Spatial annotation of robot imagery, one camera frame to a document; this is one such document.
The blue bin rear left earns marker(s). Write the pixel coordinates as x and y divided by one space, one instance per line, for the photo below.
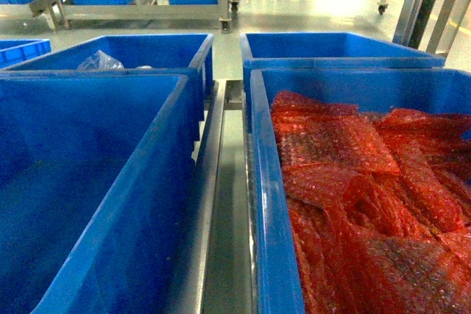
187 54

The blue bin rear right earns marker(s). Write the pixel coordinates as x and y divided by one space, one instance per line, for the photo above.
327 50

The blue bin with red wrap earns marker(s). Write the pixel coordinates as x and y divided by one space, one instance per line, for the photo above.
373 91

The blue plastic bin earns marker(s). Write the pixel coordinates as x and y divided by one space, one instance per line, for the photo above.
95 178

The stainless steel shelf rack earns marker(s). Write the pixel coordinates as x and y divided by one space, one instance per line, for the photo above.
438 26

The clear plastic bag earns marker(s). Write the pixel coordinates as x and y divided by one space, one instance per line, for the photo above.
100 61

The red bubble wrap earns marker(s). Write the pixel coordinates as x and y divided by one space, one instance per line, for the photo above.
379 206

